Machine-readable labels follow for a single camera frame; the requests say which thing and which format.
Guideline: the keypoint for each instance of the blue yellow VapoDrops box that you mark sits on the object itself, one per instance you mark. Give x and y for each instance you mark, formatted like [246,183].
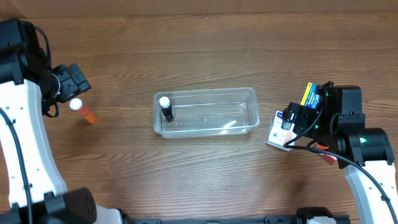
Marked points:
[311,97]

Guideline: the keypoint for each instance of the white medicine box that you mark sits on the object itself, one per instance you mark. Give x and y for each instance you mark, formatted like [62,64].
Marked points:
[278,136]

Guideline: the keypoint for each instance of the red sachet packet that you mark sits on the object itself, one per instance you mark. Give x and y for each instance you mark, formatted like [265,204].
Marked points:
[330,159]

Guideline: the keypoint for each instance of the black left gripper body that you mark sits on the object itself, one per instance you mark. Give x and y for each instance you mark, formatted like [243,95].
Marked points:
[73,82]

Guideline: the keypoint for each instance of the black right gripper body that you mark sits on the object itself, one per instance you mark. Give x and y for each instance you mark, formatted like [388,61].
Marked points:
[303,116]

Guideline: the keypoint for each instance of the dark bottle white cap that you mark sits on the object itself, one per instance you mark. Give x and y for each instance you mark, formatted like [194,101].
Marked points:
[166,108]

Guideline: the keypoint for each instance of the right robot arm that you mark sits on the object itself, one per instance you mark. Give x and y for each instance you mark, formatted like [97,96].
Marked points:
[329,120]

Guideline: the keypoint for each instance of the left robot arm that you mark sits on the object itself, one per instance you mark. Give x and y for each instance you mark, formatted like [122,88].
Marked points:
[30,87]

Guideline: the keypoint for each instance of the clear plastic container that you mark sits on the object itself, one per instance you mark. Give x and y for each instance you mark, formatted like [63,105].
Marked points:
[202,113]

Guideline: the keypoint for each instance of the orange tablet tube white cap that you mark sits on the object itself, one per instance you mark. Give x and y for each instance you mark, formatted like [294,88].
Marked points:
[77,105]

